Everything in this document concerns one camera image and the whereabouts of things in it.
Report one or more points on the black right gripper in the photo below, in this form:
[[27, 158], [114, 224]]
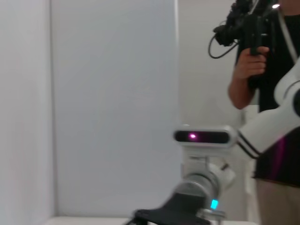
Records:
[[178, 208]]

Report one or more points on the black handheld controller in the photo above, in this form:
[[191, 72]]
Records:
[[248, 25]]

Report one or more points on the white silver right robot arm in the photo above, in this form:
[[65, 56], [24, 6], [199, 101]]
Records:
[[262, 126]]

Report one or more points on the person's bare forearm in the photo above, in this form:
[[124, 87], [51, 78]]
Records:
[[240, 93]]

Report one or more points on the person's bare hand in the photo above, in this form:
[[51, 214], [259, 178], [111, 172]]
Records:
[[250, 65]]

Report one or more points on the person black shirt beige trousers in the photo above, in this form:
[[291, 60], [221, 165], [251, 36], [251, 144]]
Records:
[[279, 70]]

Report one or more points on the silver black right wrist camera box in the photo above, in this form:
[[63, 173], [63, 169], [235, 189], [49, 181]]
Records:
[[204, 137]]

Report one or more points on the large white wall panel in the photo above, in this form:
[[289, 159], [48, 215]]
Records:
[[112, 105]]

